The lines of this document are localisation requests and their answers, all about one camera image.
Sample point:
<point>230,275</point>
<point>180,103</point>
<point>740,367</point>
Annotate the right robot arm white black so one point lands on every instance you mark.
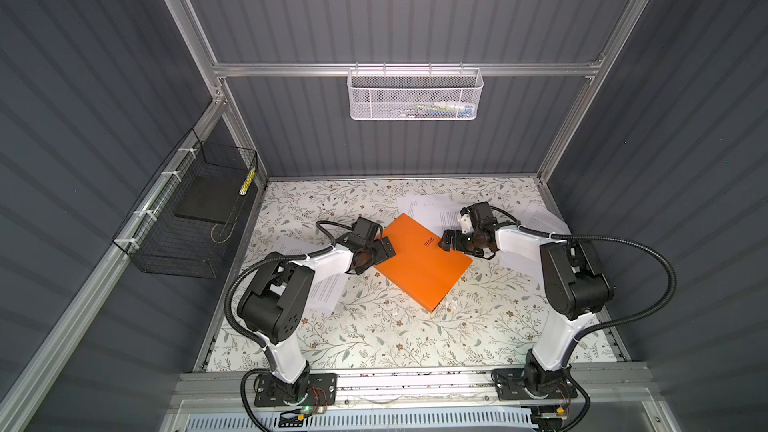
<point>574,285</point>

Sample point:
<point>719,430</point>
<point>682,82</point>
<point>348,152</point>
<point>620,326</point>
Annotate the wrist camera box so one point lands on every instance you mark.
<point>476,217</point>
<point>366,230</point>

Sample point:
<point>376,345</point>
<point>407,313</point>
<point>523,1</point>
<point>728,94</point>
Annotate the aluminium frame post right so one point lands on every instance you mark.
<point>608,57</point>

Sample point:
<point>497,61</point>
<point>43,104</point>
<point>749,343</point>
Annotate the yellow marker in basket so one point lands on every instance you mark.
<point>247,182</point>

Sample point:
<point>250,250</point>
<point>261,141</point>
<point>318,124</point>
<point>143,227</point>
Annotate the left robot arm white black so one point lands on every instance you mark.
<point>268,299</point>

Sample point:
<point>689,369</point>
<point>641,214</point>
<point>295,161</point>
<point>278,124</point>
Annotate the black pad in basket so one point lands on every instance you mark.
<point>209,199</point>

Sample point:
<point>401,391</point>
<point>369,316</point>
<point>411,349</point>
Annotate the white wire mesh basket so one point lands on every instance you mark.
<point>379,98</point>

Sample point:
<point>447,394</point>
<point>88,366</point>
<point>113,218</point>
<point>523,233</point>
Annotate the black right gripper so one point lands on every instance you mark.
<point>448,234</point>

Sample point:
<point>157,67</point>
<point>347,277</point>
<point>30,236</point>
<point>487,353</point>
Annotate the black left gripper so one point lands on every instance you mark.
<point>380,253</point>

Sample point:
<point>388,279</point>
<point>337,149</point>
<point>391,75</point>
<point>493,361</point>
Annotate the white vented panel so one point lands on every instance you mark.
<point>491,418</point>

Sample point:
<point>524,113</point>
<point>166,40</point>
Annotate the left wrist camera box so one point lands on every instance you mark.
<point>366,230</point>

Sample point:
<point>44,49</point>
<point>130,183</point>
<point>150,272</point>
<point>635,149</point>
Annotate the aluminium frame post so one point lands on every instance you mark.
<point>191,30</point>
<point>608,57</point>

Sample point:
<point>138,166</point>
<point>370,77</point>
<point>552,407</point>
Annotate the white printed sheets centre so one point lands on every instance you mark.
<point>437,213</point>

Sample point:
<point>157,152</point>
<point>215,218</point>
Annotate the floral table mat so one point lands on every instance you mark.
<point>492,316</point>

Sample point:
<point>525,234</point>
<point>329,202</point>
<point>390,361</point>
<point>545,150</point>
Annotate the orange folder black inside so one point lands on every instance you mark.
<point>420,268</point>

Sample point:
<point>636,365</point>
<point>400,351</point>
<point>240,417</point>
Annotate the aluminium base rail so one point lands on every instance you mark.
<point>472,385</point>

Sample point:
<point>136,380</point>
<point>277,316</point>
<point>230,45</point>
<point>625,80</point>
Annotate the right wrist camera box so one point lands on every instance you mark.
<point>476,217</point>

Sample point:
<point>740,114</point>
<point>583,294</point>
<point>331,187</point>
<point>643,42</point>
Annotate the black wire basket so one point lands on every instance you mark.
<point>158,242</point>

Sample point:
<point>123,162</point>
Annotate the aluminium frame post left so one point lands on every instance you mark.
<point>191,30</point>

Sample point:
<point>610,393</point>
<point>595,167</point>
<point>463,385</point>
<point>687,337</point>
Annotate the aluminium frame crossbar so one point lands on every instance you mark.
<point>314,70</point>

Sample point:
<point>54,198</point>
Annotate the markers in white basket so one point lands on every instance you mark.
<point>441,109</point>

